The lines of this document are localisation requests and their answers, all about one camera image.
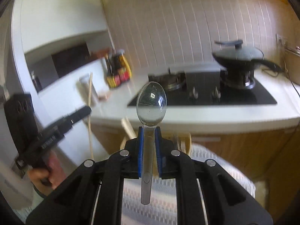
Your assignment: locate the wooden chopstick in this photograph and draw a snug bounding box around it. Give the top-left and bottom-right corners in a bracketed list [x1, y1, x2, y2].
[87, 72, 94, 160]

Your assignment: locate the clear plastic spoon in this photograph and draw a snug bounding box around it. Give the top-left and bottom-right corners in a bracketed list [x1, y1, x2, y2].
[136, 81, 167, 205]

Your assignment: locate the person's left hand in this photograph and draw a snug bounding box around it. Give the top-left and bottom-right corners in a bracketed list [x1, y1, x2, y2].
[28, 152, 66, 194]

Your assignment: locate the steel thermos bottle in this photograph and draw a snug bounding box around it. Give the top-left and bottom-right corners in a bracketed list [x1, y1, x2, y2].
[79, 73, 99, 107]

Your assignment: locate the striped woven table mat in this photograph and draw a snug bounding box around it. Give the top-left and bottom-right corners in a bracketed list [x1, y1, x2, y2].
[88, 142, 257, 225]

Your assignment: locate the yellow plastic utensil basket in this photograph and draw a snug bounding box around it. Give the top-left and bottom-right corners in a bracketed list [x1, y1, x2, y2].
[119, 117, 193, 157]

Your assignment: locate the black gas stove top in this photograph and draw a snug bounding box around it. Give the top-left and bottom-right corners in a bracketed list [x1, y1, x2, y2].
[127, 65, 278, 108]

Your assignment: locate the black wok with lid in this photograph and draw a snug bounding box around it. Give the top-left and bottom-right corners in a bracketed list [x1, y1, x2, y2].
[212, 40, 284, 73]

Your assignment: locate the black power cable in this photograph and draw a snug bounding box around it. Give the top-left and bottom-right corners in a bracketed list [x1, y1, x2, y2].
[261, 60, 300, 99]

